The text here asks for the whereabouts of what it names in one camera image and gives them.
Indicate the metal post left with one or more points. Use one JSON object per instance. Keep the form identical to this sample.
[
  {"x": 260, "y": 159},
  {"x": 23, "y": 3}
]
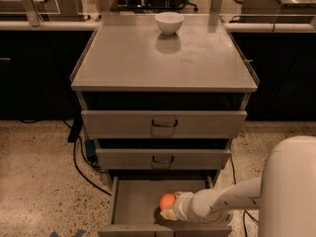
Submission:
[{"x": 33, "y": 16}]

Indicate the white counter rail right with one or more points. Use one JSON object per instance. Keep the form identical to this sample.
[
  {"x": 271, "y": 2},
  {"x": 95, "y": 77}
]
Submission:
[{"x": 270, "y": 28}]

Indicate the steel drawer cabinet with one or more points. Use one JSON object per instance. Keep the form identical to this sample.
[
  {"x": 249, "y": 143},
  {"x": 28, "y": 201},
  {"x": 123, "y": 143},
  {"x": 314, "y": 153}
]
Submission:
[{"x": 131, "y": 66}]

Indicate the metal post right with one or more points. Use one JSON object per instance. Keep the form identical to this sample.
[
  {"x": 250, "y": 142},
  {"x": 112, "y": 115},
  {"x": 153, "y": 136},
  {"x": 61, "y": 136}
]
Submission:
[{"x": 215, "y": 6}]

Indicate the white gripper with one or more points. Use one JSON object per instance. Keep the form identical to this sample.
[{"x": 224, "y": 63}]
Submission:
[{"x": 181, "y": 205}]

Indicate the middle steel drawer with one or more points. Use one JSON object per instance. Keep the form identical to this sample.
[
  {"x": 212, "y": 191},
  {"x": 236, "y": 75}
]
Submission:
[{"x": 162, "y": 159}]

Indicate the white bowl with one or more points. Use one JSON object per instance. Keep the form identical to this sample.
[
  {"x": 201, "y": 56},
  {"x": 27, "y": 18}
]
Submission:
[{"x": 169, "y": 22}]

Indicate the orange fruit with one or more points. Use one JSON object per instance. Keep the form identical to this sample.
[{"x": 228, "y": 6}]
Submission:
[{"x": 166, "y": 200}]

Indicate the bottom steel drawer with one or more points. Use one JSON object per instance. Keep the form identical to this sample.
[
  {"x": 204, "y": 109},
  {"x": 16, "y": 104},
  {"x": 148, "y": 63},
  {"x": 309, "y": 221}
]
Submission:
[{"x": 134, "y": 208}]

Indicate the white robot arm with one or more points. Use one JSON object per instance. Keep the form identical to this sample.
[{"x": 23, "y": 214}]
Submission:
[{"x": 284, "y": 195}]

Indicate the steel drawer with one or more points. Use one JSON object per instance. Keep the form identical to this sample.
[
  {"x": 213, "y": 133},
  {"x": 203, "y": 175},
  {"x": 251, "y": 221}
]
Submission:
[
  {"x": 162, "y": 159},
  {"x": 134, "y": 208},
  {"x": 163, "y": 124}
]

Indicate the top steel drawer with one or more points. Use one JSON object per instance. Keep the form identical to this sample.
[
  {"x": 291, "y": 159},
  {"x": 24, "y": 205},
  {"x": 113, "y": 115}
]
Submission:
[{"x": 163, "y": 124}]

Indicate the blue power box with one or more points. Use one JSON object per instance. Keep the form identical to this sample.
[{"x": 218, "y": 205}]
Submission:
[{"x": 90, "y": 148}]

